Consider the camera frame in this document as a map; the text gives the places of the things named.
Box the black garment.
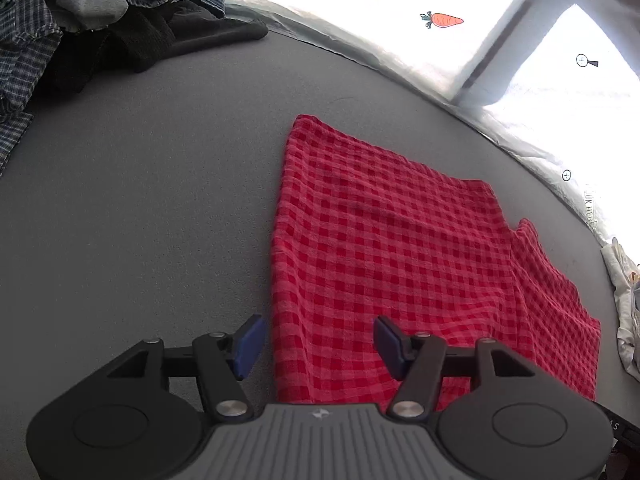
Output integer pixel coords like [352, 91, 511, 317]
[49, 0, 270, 94]

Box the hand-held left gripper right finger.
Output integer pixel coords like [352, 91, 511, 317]
[373, 316, 539, 422]

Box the red checkered cloth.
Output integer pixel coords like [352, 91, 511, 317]
[270, 114, 602, 414]

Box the white carrot-print sheet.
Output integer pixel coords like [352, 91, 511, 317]
[222, 0, 640, 247]

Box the white crumpled cloth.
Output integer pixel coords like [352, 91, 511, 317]
[600, 239, 640, 377]

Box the grey garment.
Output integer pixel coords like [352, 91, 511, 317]
[36, 0, 130, 34]

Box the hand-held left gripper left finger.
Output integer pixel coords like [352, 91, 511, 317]
[106, 314, 266, 423]

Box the blue plaid shirt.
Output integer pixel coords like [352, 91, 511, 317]
[0, 0, 67, 177]

